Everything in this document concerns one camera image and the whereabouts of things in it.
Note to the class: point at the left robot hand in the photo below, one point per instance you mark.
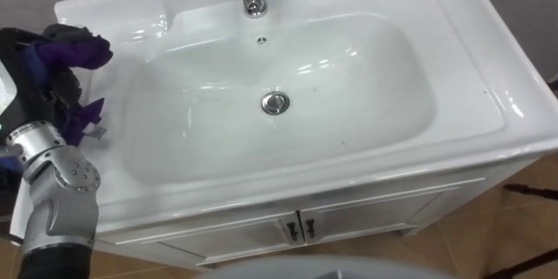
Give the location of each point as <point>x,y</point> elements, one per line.
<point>26,96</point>

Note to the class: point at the blue and purple cloth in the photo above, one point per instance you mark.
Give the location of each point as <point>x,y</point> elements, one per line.
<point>78,52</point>

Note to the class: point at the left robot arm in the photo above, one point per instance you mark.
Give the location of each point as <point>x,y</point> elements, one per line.
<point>61,200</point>

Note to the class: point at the chrome drain plug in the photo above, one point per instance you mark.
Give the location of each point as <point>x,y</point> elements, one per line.
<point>275,103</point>

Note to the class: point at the white sink vanity cabinet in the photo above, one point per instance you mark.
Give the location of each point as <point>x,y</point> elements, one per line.
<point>357,139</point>

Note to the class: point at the robot body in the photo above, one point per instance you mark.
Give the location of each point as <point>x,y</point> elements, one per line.
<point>322,269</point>

